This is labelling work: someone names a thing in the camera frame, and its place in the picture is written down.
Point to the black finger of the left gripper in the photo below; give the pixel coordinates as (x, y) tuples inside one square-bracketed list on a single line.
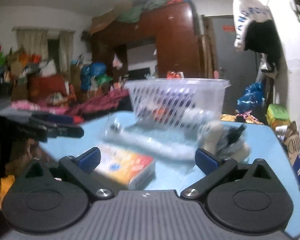
[(58, 125)]

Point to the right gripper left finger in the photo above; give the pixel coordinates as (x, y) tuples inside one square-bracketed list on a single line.
[(78, 170)]

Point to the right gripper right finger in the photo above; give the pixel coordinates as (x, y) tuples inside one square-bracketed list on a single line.
[(215, 169)]

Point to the grey plush toy with glasses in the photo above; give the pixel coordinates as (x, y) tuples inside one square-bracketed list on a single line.
[(224, 141)]

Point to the item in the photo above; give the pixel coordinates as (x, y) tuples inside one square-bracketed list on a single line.
[(116, 133)]

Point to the orange white medicine box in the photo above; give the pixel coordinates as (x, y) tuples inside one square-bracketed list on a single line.
[(131, 170)]

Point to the pink floral bedding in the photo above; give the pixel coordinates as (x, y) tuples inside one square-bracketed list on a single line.
[(29, 106)]

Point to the maroon plaid cloth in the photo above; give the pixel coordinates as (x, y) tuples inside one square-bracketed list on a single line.
[(114, 101)]

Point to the clear plastic perforated basket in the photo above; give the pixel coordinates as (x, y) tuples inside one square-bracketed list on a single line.
[(179, 103)]

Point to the green yellow box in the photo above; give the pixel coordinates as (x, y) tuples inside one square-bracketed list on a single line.
[(277, 116)]

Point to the blue plastic bag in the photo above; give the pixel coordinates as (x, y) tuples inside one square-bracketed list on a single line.
[(252, 97)]

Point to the beige window curtains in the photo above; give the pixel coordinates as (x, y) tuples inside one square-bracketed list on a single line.
[(35, 41)]

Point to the grey metal door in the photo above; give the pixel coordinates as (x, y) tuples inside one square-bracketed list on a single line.
[(239, 67)]

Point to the white black hanging jacket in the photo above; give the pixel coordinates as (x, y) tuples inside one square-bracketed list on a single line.
[(256, 31)]

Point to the red-brown wooden wardrobe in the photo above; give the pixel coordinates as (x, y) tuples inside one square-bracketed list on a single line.
[(172, 28)]

